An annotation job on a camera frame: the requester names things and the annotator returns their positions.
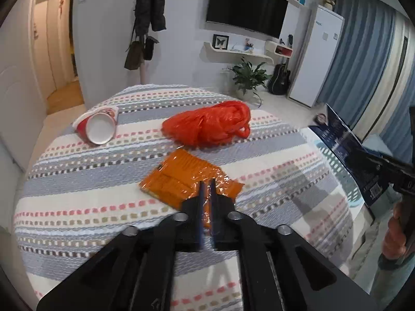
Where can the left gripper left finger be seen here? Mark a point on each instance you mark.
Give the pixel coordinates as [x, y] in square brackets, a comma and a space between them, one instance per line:
[135, 270]

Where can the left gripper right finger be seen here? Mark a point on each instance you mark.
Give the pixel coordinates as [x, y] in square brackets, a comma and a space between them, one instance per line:
[279, 270]

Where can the orange snack wrapper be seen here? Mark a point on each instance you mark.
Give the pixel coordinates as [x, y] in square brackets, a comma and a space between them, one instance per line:
[178, 178]

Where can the blue snack package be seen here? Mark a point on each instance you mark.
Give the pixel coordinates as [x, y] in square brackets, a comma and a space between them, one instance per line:
[348, 149]

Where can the person right hand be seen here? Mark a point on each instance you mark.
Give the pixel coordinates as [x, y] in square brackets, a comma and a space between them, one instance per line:
[393, 245]

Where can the teal sofa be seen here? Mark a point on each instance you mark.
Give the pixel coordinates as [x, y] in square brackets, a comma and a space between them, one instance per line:
[375, 143]

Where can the teal plastic laundry basket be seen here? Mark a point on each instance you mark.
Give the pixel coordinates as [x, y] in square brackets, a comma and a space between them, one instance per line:
[353, 194]

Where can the blue striped curtain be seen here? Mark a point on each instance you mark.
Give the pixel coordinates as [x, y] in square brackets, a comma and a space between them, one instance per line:
[370, 84]

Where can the black guitar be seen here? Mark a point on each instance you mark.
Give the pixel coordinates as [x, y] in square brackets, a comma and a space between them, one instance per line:
[279, 83]

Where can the red paper cup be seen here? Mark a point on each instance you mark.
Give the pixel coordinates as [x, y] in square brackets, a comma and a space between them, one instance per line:
[98, 126]

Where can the red plastic bag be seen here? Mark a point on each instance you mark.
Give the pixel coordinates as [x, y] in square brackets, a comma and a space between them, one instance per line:
[209, 126]

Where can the white refrigerator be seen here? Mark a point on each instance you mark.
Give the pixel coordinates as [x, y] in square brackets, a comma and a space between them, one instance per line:
[316, 56]

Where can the green potted plant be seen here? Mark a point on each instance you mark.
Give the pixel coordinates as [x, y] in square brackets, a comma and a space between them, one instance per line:
[247, 78]

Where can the white door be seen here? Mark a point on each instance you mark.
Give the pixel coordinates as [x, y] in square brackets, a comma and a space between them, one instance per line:
[22, 107]

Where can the brown hanging bag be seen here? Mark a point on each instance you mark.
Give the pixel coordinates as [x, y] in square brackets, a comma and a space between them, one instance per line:
[135, 54]

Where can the black hanging coat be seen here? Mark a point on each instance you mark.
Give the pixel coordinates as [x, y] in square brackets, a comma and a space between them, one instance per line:
[149, 14]

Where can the white floating wall shelf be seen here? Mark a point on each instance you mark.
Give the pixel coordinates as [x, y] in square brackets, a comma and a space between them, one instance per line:
[272, 51]

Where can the butterfly picture frame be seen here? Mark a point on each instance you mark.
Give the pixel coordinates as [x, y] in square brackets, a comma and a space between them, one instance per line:
[220, 42]

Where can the black wall television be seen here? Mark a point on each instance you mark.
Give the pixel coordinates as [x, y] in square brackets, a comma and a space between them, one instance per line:
[263, 16]

